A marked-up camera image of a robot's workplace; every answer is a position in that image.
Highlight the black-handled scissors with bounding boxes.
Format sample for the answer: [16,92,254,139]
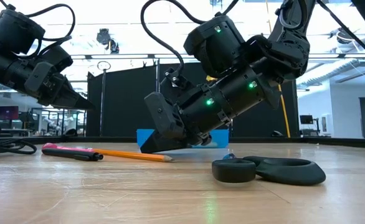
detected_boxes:
[211,152,327,187]

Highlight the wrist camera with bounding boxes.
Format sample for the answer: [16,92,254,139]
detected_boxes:
[164,67,188,95]
[37,45,75,75]

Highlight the pink highlighter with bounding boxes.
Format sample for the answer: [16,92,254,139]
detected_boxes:
[42,142,94,154]

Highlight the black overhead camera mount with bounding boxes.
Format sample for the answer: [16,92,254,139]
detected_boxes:
[95,28,121,55]

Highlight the blue plastic supply box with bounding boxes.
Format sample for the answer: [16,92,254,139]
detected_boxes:
[136,128,230,150]

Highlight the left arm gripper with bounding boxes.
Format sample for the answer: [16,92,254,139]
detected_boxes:
[10,51,95,111]

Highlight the black partition screen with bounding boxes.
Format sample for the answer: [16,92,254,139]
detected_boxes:
[86,62,300,139]

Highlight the yellow floor cable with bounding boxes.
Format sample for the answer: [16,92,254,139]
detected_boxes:
[264,0,292,139]

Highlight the small black monitor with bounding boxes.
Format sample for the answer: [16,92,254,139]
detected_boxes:
[298,114,315,126]

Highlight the black ring stand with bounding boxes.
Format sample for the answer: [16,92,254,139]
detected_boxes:
[96,60,112,138]

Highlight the orange pencil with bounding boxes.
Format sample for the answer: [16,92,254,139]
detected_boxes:
[92,147,175,164]

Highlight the monitor with red screen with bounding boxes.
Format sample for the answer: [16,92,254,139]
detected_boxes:
[0,105,20,122]

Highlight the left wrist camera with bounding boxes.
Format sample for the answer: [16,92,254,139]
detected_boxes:
[37,45,75,75]

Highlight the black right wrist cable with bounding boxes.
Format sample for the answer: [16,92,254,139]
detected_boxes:
[139,0,241,75]

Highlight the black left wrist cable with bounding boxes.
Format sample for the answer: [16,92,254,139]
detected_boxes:
[0,0,77,60]

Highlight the pink marker pen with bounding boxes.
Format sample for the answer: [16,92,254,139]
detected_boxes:
[40,147,105,162]

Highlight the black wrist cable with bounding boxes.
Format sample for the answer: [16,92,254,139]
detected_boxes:
[0,0,77,60]
[139,0,241,75]

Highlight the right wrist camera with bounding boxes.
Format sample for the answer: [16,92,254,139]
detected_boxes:
[164,67,188,95]

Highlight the black lamp cable with switch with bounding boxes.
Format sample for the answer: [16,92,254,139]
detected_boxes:
[0,119,38,157]

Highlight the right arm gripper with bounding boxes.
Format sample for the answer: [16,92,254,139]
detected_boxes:
[139,80,234,154]

